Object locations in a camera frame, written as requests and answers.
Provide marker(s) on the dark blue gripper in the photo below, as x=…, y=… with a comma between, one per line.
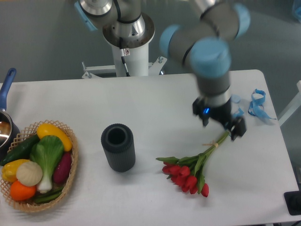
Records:
x=220, y=114

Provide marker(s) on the red tulip bouquet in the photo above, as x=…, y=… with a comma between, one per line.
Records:
x=188, y=172

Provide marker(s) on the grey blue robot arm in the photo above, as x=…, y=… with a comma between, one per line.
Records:
x=203, y=49

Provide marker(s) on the light blue ribbon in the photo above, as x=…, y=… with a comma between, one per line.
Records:
x=256, y=108

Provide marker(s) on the black device at edge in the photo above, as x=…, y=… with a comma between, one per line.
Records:
x=293, y=202

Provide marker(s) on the dark grey ribbed vase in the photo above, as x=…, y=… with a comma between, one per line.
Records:
x=118, y=143

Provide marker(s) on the blue object top right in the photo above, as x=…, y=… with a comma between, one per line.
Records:
x=296, y=9

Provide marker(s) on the purple sweet potato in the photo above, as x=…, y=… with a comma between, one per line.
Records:
x=62, y=171

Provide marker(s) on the green bok choy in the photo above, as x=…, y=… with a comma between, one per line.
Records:
x=47, y=153

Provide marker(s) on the woven wicker basket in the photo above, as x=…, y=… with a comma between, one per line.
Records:
x=31, y=206

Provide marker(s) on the green bean pods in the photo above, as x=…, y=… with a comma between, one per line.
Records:
x=48, y=197

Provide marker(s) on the cream garlic bulb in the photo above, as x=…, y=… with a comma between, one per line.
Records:
x=29, y=173

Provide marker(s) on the dark green cucumber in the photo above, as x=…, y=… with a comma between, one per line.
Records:
x=21, y=151

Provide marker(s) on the orange fruit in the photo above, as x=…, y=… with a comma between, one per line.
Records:
x=20, y=192

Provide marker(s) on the yellow bell pepper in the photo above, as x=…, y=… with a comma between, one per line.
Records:
x=9, y=170

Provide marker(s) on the white frame at right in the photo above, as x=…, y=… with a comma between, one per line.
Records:
x=290, y=109

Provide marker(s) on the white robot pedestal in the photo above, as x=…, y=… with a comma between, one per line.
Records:
x=130, y=47

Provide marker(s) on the blue handled saucepan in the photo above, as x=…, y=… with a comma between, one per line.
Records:
x=8, y=130

